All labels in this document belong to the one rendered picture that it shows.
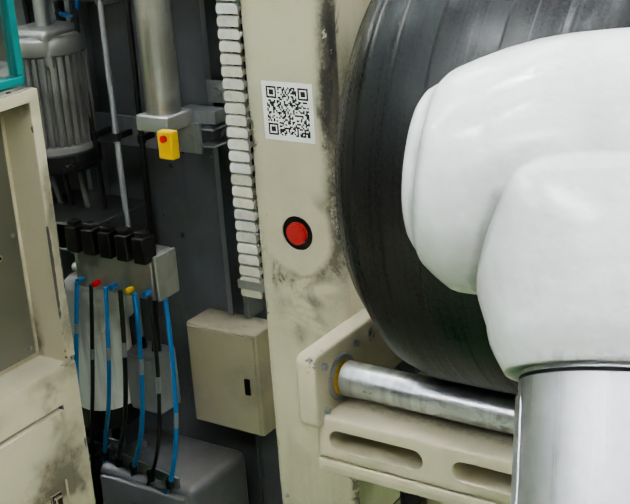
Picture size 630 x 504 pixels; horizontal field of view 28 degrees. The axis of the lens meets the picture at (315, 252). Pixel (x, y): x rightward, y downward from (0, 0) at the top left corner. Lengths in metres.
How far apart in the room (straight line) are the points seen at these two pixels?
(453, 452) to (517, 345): 0.90
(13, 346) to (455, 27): 0.76
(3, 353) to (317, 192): 0.46
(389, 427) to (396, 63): 0.48
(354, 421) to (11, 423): 0.44
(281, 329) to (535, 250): 1.12
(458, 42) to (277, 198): 0.44
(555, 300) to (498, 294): 0.03
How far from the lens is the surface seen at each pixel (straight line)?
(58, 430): 1.72
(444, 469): 1.51
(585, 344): 0.57
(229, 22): 1.60
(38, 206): 1.64
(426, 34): 1.27
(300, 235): 1.60
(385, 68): 1.28
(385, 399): 1.53
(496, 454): 1.47
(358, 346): 1.60
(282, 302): 1.66
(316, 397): 1.54
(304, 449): 1.75
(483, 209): 0.60
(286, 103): 1.56
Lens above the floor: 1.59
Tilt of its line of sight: 20 degrees down
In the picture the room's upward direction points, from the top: 4 degrees counter-clockwise
